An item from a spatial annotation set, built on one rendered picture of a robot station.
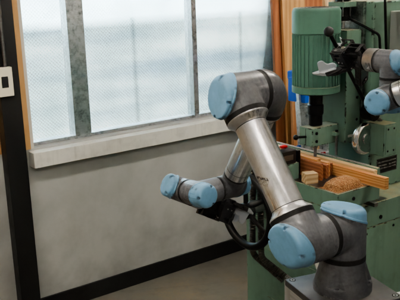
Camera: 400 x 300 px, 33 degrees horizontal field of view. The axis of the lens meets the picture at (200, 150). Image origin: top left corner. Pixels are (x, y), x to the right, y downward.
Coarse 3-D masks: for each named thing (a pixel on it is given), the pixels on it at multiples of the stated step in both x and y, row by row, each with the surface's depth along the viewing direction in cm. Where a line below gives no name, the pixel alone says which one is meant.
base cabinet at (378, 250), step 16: (384, 224) 254; (256, 240) 269; (368, 240) 250; (384, 240) 256; (272, 256) 262; (368, 256) 252; (384, 256) 258; (256, 272) 273; (288, 272) 256; (304, 272) 248; (384, 272) 259; (256, 288) 274; (272, 288) 266
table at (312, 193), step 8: (336, 176) 248; (296, 184) 244; (304, 184) 241; (312, 184) 240; (320, 184) 240; (256, 192) 249; (304, 192) 241; (312, 192) 238; (320, 192) 235; (328, 192) 232; (344, 192) 230; (352, 192) 232; (360, 192) 234; (368, 192) 237; (376, 192) 239; (312, 200) 239; (320, 200) 235; (328, 200) 232; (336, 200) 229; (344, 200) 230; (352, 200) 232; (360, 200) 235; (368, 200) 238
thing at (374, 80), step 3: (372, 72) 250; (375, 72) 249; (372, 75) 250; (375, 75) 249; (378, 75) 248; (372, 78) 251; (375, 78) 249; (378, 78) 248; (372, 81) 251; (375, 81) 250; (378, 81) 248; (372, 84) 251; (375, 84) 250; (378, 84) 249; (372, 87) 251; (375, 87) 250
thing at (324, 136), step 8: (304, 128) 253; (312, 128) 251; (320, 128) 252; (328, 128) 254; (336, 128) 257; (312, 136) 250; (320, 136) 252; (328, 136) 255; (304, 144) 254; (312, 144) 251; (320, 144) 253
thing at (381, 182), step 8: (336, 168) 248; (344, 168) 245; (352, 168) 243; (352, 176) 242; (360, 176) 239; (368, 176) 236; (376, 176) 233; (384, 176) 233; (368, 184) 237; (376, 184) 234; (384, 184) 231
